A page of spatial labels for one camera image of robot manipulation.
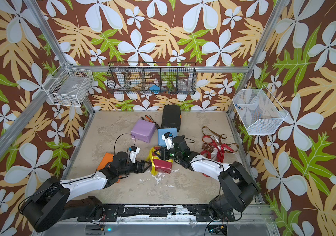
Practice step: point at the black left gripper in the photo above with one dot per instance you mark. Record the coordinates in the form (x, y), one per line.
(142, 169)

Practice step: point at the yellow satin ribbon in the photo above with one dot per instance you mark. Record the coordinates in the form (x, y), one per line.
(158, 153)

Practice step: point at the light blue gift box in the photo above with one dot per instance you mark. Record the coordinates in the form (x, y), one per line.
(162, 132)

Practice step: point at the brown ribbon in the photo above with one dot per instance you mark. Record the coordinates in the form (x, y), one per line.
(215, 134)

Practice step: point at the orange gift box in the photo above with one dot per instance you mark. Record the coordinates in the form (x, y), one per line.
(108, 158)

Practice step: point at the purple gift box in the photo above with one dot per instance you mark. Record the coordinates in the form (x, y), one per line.
(143, 131)

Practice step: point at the red satin ribbon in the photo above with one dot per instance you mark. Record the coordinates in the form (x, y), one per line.
(214, 149)

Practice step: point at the dark red gift box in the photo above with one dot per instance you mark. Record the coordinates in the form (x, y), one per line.
(158, 165)

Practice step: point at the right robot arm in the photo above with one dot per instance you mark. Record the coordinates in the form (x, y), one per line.
(237, 187)

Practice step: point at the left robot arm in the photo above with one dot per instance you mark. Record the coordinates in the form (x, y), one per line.
(57, 200)

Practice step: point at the black hard case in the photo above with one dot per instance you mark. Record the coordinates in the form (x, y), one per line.
(171, 117)

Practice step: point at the blue object in basket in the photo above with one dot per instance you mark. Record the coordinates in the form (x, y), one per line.
(155, 89)

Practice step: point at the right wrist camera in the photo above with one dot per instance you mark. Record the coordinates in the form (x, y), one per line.
(167, 138)

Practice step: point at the orange handled pliers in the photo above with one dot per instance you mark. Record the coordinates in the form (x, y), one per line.
(149, 119)

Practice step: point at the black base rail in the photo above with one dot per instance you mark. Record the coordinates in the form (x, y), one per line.
(198, 212)

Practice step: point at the white wire basket right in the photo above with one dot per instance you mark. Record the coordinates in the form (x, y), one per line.
(259, 111)

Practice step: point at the white wire basket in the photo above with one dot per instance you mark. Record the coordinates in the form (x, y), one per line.
(259, 111)
(69, 86)

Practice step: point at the black wire basket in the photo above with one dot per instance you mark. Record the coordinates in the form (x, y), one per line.
(138, 77)

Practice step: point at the white wire basket left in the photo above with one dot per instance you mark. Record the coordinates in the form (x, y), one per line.
(69, 86)

